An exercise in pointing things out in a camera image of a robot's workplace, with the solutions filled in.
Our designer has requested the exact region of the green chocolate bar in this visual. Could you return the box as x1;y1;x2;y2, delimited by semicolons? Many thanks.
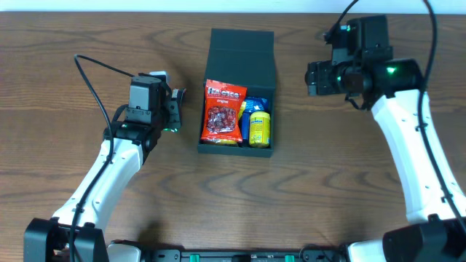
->
170;88;186;132

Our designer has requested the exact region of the red candy bag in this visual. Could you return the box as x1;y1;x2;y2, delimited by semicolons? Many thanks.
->
201;79;247;143

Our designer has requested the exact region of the blue snack bar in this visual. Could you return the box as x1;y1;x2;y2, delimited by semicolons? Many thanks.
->
244;97;269;114

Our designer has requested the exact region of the yellow plastic bottle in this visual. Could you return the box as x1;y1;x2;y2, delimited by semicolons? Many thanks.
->
249;111;271;148

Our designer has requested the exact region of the dark green box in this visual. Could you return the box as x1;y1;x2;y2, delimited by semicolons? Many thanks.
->
197;28;277;158

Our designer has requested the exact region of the yellow candy bag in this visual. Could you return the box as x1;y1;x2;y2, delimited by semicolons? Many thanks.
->
203;100;245;145

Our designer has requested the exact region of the blue eclipse mint tin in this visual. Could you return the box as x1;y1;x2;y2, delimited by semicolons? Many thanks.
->
241;112;250;143

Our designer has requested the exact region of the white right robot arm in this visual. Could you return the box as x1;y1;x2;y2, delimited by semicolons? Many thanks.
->
305;15;465;261

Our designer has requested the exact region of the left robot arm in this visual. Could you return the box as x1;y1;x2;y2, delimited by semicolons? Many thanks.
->
23;71;184;261

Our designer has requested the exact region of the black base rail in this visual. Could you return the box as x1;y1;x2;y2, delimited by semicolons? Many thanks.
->
107;239;387;262

